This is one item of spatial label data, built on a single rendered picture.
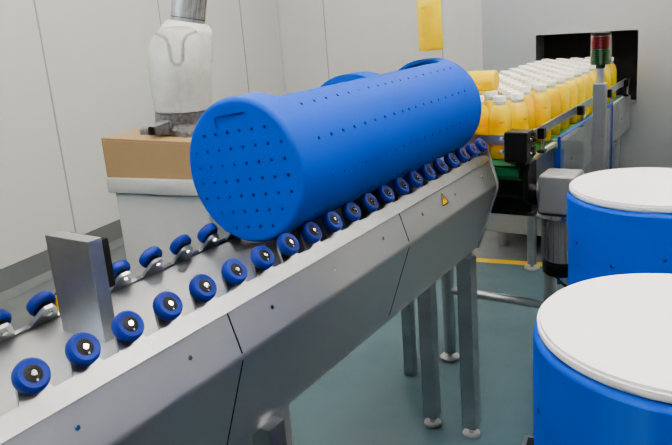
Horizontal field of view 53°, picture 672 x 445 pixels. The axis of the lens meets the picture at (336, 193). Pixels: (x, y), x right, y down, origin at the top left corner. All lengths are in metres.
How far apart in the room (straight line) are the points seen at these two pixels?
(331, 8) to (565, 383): 6.10
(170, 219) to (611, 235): 1.10
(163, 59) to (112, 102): 3.08
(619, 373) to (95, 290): 0.70
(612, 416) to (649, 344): 0.09
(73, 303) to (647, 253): 0.89
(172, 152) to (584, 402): 1.29
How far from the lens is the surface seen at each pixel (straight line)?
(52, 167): 4.49
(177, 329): 1.05
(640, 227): 1.17
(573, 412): 0.69
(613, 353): 0.69
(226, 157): 1.31
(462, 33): 6.24
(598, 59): 2.31
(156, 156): 1.78
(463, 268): 2.11
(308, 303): 1.27
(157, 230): 1.84
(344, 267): 1.37
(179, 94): 1.80
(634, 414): 0.65
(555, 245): 2.18
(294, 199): 1.23
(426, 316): 2.23
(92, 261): 1.01
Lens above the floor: 1.35
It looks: 14 degrees down
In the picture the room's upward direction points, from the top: 5 degrees counter-clockwise
